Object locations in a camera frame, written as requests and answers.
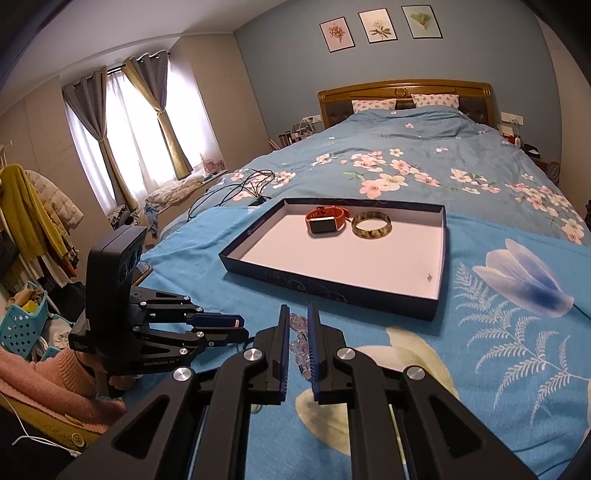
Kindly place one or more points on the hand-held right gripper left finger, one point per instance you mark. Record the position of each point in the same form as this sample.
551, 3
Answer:
284, 353

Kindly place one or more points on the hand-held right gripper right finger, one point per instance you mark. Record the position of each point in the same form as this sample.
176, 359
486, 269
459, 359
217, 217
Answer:
314, 357

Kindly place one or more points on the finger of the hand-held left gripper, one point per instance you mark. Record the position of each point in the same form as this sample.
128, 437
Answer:
217, 320
226, 338

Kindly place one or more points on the dark blue box lid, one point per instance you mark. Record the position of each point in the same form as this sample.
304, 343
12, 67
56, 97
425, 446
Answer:
346, 267

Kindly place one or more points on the person's left forearm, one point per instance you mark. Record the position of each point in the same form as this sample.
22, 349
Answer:
46, 387

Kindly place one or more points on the person's left hand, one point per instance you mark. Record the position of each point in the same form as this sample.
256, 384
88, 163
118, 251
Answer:
121, 382

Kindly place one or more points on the black white patterned cushion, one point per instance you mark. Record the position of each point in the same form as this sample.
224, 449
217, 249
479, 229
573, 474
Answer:
122, 217

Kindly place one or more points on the blue hanging cloth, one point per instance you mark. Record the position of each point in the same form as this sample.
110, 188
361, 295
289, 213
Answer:
151, 219

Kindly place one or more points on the blue plastic basket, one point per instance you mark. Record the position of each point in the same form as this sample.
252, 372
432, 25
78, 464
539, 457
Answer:
21, 330

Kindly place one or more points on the beige puffer jacket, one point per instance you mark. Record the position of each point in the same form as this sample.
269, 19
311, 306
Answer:
55, 198

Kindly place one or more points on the yellow coat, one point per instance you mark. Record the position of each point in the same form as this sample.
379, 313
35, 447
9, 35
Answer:
23, 207

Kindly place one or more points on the folded floral bedding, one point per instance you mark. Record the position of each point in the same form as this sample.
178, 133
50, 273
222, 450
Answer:
175, 189

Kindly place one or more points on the orange smartwatch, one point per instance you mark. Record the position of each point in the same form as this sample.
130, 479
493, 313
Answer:
318, 226

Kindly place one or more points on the tortoiseshell bangle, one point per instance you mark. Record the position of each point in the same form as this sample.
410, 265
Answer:
371, 236

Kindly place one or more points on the small pink fan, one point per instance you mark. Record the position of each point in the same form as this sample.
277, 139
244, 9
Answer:
211, 167

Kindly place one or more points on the white sheer curtain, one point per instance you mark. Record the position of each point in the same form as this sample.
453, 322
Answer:
129, 134

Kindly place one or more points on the grey and olive curtain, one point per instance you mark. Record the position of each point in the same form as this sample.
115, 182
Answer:
152, 78
87, 106

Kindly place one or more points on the row of cosmetic bottles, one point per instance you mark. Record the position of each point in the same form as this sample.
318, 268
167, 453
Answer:
295, 136

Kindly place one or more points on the floral blue duvet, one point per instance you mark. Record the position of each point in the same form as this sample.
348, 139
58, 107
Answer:
415, 138

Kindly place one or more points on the white patterned pillow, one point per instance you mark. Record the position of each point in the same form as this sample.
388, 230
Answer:
436, 100
374, 105

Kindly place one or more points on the wooden headboard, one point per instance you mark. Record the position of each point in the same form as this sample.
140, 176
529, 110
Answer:
401, 87

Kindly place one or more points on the round wooden ornament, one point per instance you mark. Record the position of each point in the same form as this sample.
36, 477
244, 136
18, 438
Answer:
552, 169

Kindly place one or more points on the pink flower framed picture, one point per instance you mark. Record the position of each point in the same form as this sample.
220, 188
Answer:
337, 34

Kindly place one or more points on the white flower framed picture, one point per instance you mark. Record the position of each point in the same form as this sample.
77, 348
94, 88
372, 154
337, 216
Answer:
377, 25

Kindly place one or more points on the green leaf framed picture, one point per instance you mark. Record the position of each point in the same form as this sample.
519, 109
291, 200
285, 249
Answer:
421, 21

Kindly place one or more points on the white wall socket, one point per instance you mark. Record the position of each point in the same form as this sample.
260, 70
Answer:
311, 118
512, 118

